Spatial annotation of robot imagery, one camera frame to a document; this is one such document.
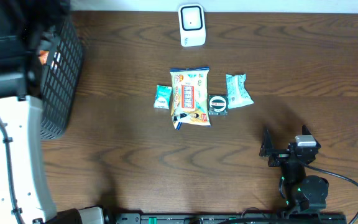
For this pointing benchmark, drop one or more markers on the orange snack packet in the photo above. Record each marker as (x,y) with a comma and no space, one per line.
(43,56)

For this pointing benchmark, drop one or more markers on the black round-logo snack packet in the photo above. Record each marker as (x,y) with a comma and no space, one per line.
(218,105)

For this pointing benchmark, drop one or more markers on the yellow snack bag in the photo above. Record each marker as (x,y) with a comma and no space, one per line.
(189,96)

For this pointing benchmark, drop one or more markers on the light green snack packet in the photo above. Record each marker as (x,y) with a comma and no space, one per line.
(237,95)

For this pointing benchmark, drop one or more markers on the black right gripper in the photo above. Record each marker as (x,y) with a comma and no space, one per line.
(279,155)

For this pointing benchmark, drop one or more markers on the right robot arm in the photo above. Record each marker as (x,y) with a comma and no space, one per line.
(305,194)

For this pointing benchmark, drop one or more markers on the white barcode scanner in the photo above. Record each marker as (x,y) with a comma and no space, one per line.
(192,25)

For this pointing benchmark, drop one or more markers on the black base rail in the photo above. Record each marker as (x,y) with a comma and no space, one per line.
(251,218)

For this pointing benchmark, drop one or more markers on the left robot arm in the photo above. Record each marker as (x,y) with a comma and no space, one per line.
(40,63)

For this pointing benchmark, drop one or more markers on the green tissue packet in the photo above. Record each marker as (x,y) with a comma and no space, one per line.
(162,97)

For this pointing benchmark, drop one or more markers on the dark grey plastic basket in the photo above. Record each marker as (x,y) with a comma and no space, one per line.
(60,77)

